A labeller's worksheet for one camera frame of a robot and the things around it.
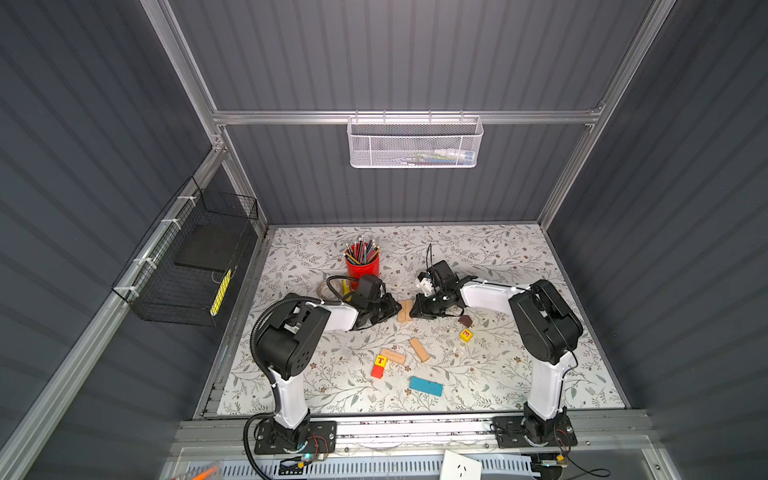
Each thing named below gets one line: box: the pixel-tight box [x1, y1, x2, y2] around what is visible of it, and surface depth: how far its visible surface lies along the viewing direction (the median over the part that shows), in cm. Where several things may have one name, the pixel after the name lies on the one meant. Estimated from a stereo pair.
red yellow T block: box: [371, 354, 389, 379], surface depth 86 cm
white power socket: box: [439, 450, 482, 480], surface depth 68 cm
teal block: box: [409, 376, 444, 397], surface depth 83 cm
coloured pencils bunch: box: [343, 235, 380, 265], surface depth 96 cm
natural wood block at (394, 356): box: [381, 348, 407, 365], surface depth 88 cm
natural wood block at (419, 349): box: [410, 337, 430, 362], surface depth 90 cm
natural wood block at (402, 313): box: [398, 300, 407, 323], surface depth 96 cm
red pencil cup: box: [346, 254, 381, 292], surface depth 96 cm
